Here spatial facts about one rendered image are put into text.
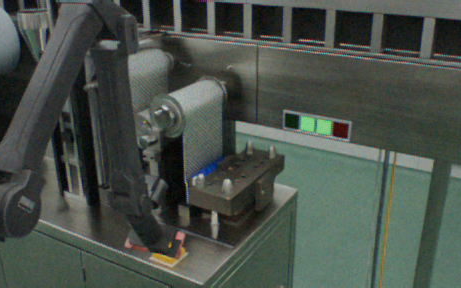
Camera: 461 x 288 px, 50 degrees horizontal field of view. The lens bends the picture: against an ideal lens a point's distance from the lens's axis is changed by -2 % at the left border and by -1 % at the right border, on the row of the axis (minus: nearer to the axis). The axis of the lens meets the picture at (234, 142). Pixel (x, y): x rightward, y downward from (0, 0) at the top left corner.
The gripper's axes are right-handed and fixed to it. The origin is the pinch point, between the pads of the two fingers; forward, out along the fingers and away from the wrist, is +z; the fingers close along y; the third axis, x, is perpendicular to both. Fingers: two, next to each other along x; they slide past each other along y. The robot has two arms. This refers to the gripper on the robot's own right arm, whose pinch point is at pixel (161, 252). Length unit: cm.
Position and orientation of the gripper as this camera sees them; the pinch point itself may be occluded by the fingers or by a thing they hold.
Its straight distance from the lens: 132.3
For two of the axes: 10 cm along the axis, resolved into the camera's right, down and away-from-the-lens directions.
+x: -3.0, 7.7, -5.7
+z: 1.7, 6.3, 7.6
